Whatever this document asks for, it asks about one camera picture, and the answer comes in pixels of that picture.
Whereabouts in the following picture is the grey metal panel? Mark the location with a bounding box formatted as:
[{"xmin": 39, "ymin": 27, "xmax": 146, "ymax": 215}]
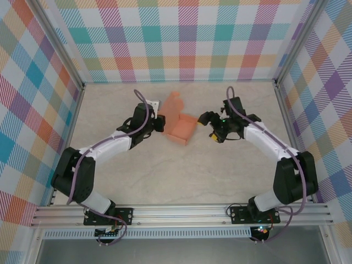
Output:
[{"xmin": 35, "ymin": 238, "xmax": 332, "ymax": 264}]

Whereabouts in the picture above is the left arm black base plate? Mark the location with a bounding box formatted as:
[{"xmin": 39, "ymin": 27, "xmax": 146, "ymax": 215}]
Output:
[{"xmin": 83, "ymin": 207, "xmax": 134, "ymax": 227}]

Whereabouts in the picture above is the slotted grey cable duct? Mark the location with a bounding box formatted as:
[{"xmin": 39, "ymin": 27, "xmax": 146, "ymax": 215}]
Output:
[{"xmin": 43, "ymin": 229, "xmax": 253, "ymax": 239}]

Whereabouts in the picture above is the aluminium mounting rail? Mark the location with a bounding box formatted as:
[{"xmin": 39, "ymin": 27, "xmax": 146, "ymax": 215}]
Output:
[{"xmin": 30, "ymin": 203, "xmax": 334, "ymax": 228}]

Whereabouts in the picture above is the right aluminium frame post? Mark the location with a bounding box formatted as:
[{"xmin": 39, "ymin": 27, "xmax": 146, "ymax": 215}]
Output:
[{"xmin": 274, "ymin": 0, "xmax": 329, "ymax": 87}]

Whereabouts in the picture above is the aluminium floor rail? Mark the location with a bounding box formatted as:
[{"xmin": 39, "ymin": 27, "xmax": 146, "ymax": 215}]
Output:
[
  {"xmin": 48, "ymin": 84, "xmax": 86, "ymax": 207},
  {"xmin": 274, "ymin": 82, "xmax": 315, "ymax": 204}
]

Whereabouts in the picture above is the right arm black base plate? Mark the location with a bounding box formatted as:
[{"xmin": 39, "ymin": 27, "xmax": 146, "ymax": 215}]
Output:
[{"xmin": 229, "ymin": 205, "xmax": 281, "ymax": 225}]

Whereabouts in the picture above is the left aluminium frame post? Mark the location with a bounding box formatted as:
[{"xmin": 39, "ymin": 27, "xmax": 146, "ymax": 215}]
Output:
[{"xmin": 27, "ymin": 0, "xmax": 86, "ymax": 91}]

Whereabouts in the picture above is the right aluminium floor rail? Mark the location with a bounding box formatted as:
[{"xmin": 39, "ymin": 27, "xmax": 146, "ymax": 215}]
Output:
[{"xmin": 274, "ymin": 82, "xmax": 315, "ymax": 204}]

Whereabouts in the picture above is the orange paper box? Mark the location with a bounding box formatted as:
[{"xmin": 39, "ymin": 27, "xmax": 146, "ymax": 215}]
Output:
[{"xmin": 159, "ymin": 91, "xmax": 200, "ymax": 146}]

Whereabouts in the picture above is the aluminium frame post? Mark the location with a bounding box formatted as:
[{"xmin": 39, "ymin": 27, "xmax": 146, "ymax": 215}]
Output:
[
  {"xmin": 274, "ymin": 0, "xmax": 329, "ymax": 87},
  {"xmin": 27, "ymin": 0, "xmax": 86, "ymax": 91}
]

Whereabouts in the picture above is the left aluminium floor rail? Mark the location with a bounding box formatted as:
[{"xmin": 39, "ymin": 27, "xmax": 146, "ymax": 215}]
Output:
[{"xmin": 48, "ymin": 84, "xmax": 86, "ymax": 207}]

